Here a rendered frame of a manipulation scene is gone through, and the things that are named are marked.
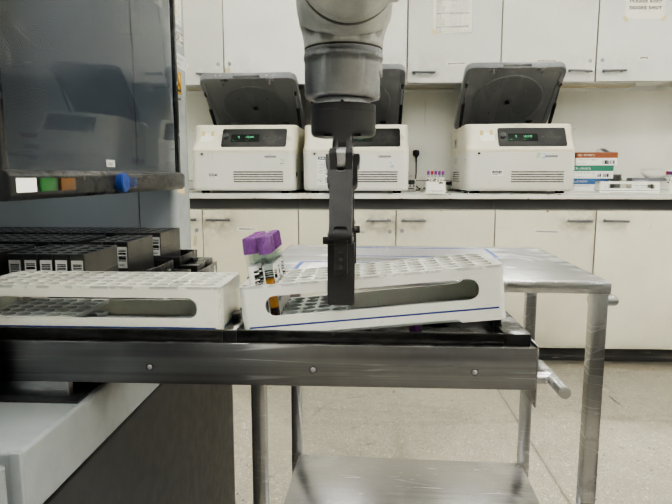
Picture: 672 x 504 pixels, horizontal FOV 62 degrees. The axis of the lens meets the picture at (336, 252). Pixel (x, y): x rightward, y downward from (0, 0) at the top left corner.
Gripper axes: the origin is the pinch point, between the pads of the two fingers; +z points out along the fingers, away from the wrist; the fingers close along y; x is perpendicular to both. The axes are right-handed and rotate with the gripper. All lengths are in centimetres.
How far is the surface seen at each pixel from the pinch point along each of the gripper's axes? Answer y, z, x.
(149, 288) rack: -5.0, 0.7, 21.8
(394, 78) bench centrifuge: 252, -65, -18
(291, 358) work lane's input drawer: -6.8, 8.1, 5.5
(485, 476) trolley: 61, 59, -32
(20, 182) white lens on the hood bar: -5.9, -11.3, 35.5
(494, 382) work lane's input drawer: -6.7, 10.5, -16.9
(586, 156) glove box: 270, -23, -130
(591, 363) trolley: 25, 19, -40
